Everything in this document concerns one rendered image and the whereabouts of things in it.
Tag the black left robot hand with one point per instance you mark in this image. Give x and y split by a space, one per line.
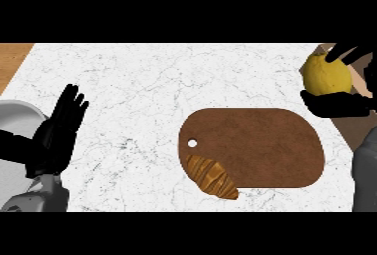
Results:
55 139

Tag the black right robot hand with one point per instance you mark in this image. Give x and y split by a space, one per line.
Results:
339 105

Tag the yellow lemon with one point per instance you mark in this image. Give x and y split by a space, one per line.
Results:
325 74

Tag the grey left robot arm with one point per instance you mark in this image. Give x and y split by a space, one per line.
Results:
44 196

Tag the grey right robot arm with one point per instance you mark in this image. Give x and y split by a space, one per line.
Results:
365 179

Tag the brown wooden cutting board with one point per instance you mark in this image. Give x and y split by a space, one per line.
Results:
254 146

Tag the white rounded container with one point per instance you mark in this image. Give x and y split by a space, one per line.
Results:
18 116

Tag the golden brown croissant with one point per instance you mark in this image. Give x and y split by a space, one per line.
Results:
211 177

